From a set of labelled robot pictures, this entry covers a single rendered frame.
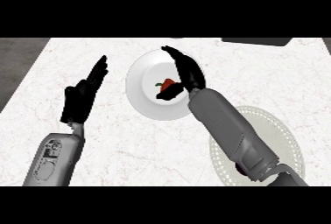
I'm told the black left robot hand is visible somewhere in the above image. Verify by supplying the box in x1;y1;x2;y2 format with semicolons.
59;54;109;124

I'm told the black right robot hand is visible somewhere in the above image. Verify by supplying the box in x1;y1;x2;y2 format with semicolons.
155;45;207;101

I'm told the red bell pepper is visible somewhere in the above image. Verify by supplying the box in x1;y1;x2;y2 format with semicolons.
153;78;179;91

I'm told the white round plate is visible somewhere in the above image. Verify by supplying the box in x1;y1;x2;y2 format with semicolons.
124;48;205;122

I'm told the pale round placemat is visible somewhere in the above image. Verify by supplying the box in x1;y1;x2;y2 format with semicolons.
208;105;306;187

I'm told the dark grey flat appliance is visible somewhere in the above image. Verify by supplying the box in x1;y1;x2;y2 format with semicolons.
221;37;295;47

